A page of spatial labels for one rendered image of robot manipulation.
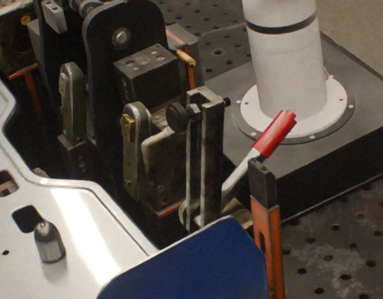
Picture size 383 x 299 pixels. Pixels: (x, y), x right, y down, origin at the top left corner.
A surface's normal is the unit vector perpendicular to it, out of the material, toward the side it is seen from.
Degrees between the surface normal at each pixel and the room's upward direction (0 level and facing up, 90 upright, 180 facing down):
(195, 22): 0
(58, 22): 90
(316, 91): 87
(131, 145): 78
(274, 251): 90
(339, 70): 4
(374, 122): 4
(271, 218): 90
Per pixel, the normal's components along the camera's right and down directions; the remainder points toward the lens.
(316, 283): -0.13, -0.78
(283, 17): 0.01, 0.62
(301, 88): 0.28, 0.55
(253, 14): -0.69, 0.54
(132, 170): -0.85, 0.25
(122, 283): 0.53, 0.47
